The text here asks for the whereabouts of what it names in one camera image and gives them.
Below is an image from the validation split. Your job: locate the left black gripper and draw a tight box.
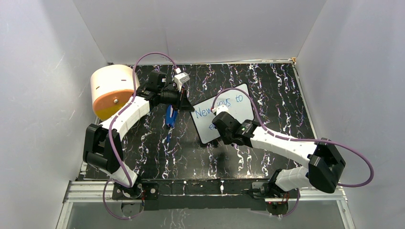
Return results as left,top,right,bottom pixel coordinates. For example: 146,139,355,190
159,86,195,113

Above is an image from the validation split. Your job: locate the small black-framed whiteboard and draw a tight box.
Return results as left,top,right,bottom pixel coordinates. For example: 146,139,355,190
191,83,254,144

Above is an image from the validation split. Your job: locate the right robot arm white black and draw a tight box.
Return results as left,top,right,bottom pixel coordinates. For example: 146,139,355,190
212,112,346,198

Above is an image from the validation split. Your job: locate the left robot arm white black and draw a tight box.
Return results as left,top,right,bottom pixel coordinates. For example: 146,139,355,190
83,69,194,198

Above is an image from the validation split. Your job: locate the blue stapler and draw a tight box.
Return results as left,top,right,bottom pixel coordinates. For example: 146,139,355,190
165,104,178,128

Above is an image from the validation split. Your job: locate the cream orange cylindrical drum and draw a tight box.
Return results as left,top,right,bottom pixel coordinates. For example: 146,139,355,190
90,64,140,121

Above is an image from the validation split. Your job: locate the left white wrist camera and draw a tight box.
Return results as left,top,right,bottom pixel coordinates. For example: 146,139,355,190
174,67,190,92

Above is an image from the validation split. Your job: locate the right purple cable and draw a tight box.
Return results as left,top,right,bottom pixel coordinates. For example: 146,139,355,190
211,88,374,218

